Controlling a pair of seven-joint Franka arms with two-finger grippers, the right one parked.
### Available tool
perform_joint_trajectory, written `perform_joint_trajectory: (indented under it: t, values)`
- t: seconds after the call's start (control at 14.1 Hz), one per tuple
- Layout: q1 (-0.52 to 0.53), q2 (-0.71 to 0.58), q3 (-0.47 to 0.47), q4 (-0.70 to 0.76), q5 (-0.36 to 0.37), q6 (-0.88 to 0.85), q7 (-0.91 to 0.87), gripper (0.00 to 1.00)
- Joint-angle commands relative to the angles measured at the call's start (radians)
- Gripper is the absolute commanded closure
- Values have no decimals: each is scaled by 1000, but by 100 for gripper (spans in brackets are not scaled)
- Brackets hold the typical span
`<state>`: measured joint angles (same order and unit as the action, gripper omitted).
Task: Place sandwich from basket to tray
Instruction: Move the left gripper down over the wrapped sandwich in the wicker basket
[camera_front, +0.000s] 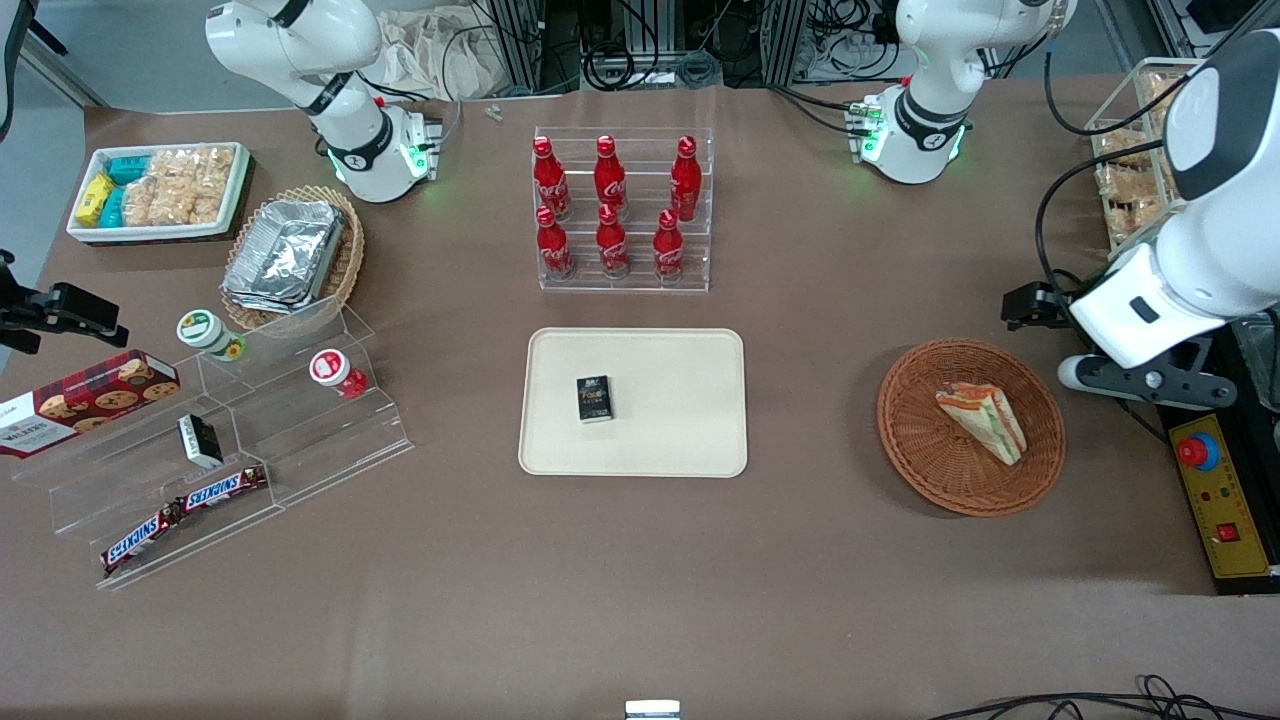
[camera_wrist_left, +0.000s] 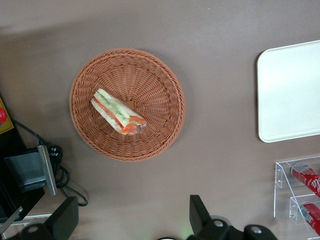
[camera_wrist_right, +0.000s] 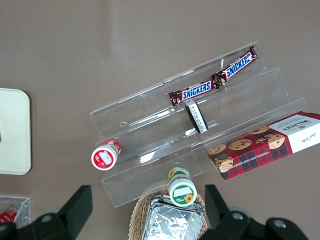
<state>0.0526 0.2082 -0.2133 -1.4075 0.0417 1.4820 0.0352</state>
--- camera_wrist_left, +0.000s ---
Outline black mounting block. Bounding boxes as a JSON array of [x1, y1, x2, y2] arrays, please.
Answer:
[[3, 147, 47, 193]]

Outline black box with bracket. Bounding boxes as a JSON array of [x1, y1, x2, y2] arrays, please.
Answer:
[[0, 89, 47, 225]]

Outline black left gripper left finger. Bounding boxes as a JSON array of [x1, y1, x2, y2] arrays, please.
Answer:
[[21, 196, 80, 240]]

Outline clear acrylic can holder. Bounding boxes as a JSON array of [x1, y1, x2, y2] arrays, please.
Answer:
[[273, 156, 320, 238]]

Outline black cable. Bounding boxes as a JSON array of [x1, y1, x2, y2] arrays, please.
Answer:
[[11, 119, 89, 207]]

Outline white plastic tray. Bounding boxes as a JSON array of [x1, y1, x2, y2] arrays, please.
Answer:
[[256, 39, 320, 144]]

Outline wrapped triangle sandwich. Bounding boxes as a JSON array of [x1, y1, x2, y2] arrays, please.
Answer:
[[90, 88, 148, 136]]

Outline red cola can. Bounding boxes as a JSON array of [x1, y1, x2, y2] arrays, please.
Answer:
[[298, 202, 320, 237], [289, 161, 320, 201]]

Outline grey metal bracket plate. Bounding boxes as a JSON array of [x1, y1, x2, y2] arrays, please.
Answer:
[[36, 144, 58, 196]]

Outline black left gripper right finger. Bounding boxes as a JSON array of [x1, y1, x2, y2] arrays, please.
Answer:
[[189, 194, 245, 240]]

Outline round brown wicker basket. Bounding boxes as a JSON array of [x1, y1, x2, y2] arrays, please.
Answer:
[[69, 48, 187, 162]]

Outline yellow emergency stop box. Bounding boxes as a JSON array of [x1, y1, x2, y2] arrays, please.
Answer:
[[0, 96, 15, 136]]

